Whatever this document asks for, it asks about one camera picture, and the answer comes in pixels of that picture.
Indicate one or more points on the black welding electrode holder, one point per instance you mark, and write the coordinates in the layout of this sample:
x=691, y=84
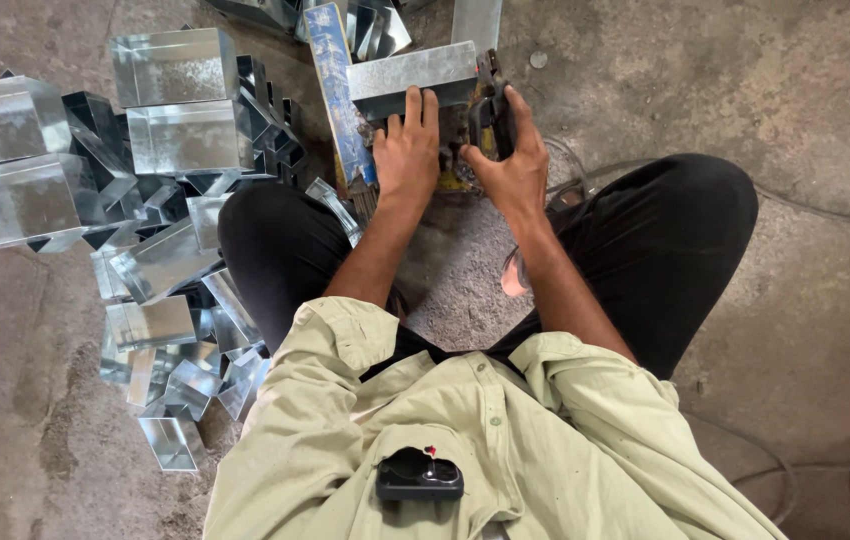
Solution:
x=496, y=112

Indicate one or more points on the bundle of welding rods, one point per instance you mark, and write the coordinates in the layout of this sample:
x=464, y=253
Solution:
x=366, y=204

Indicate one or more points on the black trousers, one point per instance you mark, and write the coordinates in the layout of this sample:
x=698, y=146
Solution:
x=657, y=247

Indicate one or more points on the person's foot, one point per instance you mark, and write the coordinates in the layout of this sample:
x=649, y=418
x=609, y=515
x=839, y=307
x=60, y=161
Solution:
x=515, y=274

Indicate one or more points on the pile of bent steel sheets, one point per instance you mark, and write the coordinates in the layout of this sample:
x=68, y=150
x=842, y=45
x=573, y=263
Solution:
x=365, y=22

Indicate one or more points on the person's right hand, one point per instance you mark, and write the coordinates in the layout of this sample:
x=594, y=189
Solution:
x=519, y=176

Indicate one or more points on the person's left hand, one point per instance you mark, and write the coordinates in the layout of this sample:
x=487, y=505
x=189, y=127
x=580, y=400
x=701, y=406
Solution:
x=406, y=161

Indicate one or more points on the heap of shiny steel boxes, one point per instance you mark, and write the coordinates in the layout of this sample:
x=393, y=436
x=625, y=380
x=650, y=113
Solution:
x=170, y=135

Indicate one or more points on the galvanized steel box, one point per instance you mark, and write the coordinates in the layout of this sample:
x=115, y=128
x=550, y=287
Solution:
x=410, y=75

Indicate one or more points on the flat grey steel strip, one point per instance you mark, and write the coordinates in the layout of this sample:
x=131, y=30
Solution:
x=476, y=22

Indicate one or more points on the black phone in pocket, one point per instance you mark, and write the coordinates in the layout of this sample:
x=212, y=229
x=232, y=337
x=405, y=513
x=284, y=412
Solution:
x=419, y=480

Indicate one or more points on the yellow rusty welding jig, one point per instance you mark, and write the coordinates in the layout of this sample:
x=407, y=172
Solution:
x=459, y=176

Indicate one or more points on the worn blue painted bar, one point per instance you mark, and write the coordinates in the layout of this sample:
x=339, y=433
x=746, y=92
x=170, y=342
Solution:
x=335, y=82

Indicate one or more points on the pale green shirt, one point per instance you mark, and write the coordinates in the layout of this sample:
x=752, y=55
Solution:
x=500, y=450

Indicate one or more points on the small round metal disc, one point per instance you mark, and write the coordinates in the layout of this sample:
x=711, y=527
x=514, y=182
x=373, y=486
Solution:
x=538, y=59

